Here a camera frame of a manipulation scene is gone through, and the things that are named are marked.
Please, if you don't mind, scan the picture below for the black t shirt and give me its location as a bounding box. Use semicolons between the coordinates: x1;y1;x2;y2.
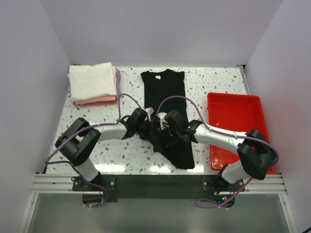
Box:
140;69;195;170

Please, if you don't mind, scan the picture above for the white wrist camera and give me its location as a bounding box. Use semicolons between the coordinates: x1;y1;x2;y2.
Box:
157;113;169;130
144;107;154;121

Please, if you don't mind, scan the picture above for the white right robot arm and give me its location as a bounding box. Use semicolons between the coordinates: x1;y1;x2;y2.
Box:
151;110;277;191

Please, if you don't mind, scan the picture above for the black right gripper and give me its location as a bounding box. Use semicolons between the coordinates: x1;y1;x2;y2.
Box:
151;123;181;152

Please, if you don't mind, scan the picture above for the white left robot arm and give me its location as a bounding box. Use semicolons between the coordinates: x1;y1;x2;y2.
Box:
55;108;154;190

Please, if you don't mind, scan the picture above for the red plastic bin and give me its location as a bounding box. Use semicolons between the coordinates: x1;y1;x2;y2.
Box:
207;92;276;174

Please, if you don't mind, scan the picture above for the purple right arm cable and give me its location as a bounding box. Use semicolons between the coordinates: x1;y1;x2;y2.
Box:
156;95;280;209

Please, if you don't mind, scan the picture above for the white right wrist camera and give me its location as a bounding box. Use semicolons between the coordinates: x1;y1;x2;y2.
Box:
157;113;169;130

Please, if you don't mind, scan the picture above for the purple folded t shirt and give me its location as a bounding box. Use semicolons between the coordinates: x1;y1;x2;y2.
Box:
116;70;121;98

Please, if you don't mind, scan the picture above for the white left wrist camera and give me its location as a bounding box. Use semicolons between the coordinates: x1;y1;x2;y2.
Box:
144;107;154;121

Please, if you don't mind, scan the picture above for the white folded t shirt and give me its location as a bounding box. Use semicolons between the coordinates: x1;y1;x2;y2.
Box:
68;63;117;101

